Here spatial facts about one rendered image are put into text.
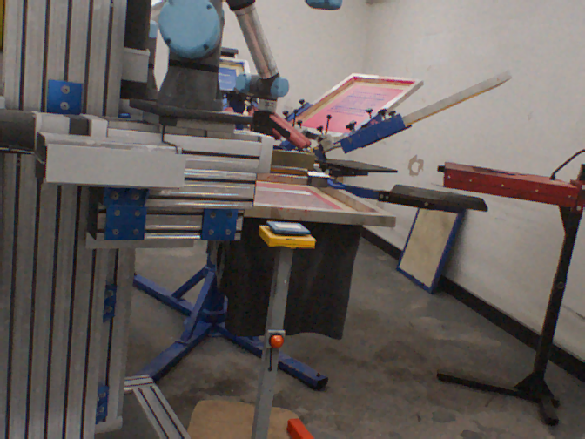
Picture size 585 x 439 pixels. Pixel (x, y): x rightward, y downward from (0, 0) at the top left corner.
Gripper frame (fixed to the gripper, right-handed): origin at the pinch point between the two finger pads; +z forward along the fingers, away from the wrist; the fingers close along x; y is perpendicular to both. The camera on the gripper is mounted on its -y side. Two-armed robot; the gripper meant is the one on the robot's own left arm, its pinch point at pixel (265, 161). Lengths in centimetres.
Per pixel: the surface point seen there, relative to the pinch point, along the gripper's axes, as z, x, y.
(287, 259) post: 17, 85, 12
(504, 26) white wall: -97, -151, -200
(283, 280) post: 23, 85, 12
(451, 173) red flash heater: -3, -2, -88
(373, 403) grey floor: 105, 9, -63
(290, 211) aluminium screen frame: 7, 65, 7
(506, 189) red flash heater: 1, 10, -109
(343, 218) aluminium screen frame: 8, 65, -11
